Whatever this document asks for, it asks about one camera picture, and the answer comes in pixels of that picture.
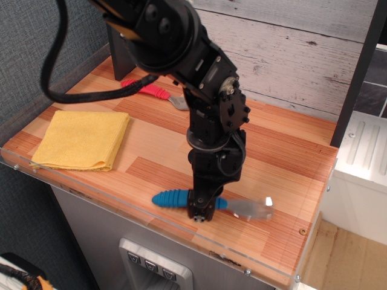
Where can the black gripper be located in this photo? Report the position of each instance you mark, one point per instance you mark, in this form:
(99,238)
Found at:
(211,171)

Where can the blue handled metal fork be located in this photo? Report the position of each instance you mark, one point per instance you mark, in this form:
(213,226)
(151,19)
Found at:
(244,209)

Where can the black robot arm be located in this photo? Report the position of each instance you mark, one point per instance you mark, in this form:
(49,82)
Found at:
(167,38)

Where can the clear acrylic edge guard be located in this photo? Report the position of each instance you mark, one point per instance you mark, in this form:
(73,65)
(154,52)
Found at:
(232,240)

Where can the silver dispenser button panel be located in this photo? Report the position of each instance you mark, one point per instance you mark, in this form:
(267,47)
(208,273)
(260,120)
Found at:
(147,269)

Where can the grey cabinet front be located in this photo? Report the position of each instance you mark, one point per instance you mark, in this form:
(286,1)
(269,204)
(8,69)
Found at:
(98,232)

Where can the yellow folded cloth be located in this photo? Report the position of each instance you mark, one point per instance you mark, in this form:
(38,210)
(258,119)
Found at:
(83,141)

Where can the orange sponge piece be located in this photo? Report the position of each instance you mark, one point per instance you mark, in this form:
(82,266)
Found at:
(46,285)

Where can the red handled metal spoon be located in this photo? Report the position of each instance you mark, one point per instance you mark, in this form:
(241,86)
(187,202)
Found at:
(158,92)

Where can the dark left shelf post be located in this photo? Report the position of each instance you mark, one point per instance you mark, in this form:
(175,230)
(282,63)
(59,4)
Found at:
(121,60)

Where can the dark shelf post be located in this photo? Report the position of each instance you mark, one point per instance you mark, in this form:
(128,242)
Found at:
(371,41)
(121,60)

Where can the dark right shelf post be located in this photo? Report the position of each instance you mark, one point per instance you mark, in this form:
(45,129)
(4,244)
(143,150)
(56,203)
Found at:
(371,41)

